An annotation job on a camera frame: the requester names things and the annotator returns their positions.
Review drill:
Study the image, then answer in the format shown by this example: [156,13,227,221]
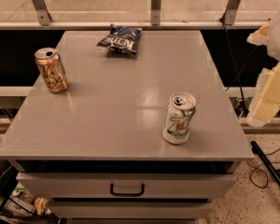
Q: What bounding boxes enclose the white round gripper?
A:
[246,11,280,127]

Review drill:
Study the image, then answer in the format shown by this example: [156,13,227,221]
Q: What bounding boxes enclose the white green 7up can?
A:
[162,91,196,145]

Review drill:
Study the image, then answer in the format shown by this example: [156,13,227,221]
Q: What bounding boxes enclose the blue Kettle chip bag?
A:
[97,24,142,54]

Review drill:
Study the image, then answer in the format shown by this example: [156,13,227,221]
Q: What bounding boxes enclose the gold brown soda can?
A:
[35,48,69,93]

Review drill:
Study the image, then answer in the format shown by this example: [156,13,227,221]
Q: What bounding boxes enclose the black stand leg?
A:
[251,141,280,188]

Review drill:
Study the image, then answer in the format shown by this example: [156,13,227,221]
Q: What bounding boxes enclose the grey drawer cabinet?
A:
[0,31,253,224]

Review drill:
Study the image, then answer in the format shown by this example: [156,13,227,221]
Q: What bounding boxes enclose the clutter items on floor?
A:
[4,184,52,217]

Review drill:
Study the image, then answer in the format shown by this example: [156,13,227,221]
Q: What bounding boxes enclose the black cable on wall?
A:
[221,19,259,115]

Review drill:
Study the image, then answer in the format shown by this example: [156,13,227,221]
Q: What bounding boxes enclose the right metal window bracket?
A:
[220,0,241,25]

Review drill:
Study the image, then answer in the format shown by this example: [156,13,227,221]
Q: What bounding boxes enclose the metal window bracket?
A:
[220,0,241,25]
[150,0,161,25]
[32,0,51,26]

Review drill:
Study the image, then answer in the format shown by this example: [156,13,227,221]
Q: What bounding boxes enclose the black floor cable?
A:
[247,139,280,189]

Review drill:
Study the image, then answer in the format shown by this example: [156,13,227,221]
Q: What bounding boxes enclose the middle metal window bracket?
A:
[150,0,161,25]

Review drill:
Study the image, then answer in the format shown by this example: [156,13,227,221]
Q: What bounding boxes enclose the black upper drawer handle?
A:
[109,184,146,197]

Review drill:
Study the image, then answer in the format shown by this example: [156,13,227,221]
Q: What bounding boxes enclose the left metal window bracket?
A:
[32,0,51,26]

